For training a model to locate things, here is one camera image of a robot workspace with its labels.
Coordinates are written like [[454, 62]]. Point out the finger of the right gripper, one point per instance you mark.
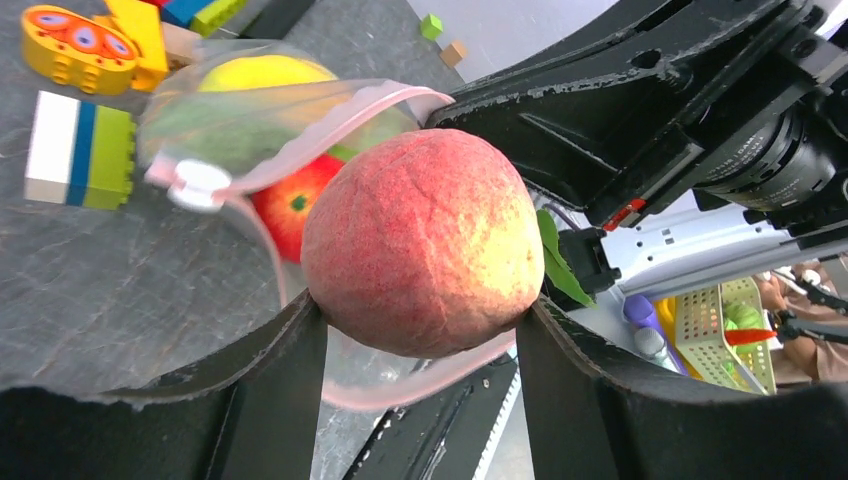
[[630, 28], [610, 147]]

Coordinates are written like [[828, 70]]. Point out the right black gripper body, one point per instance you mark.
[[775, 143]]

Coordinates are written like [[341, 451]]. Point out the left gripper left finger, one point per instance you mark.
[[248, 411]]

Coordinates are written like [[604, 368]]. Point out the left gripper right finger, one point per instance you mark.
[[596, 411]]

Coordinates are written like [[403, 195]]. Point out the red peach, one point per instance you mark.
[[424, 246]]

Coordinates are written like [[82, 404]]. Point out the red tomato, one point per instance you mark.
[[284, 206]]

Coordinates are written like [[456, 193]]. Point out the clear polka dot zip bag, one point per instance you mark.
[[328, 111]]

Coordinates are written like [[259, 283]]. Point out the yellow banana bunch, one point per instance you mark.
[[265, 71]]

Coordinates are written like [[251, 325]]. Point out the green cabbage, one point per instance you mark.
[[387, 124]]

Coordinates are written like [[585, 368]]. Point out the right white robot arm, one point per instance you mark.
[[717, 66]]

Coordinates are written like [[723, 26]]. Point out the tan wooden cube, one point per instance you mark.
[[453, 53]]

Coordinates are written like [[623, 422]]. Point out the background green basket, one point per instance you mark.
[[700, 338]]

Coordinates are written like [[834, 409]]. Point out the green cube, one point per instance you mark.
[[431, 27]]

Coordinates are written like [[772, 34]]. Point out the white blue green brick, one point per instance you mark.
[[80, 154]]

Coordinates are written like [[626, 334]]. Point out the slanted black microphone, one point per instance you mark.
[[276, 19]]

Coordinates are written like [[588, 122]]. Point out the tan small cube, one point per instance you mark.
[[180, 45]]

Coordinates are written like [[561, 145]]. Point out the multicolour brick stack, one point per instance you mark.
[[200, 16]]

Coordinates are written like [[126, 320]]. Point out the orange cartoon figure block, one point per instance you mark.
[[70, 49]]

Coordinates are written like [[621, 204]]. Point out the orange brick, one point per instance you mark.
[[141, 23]]

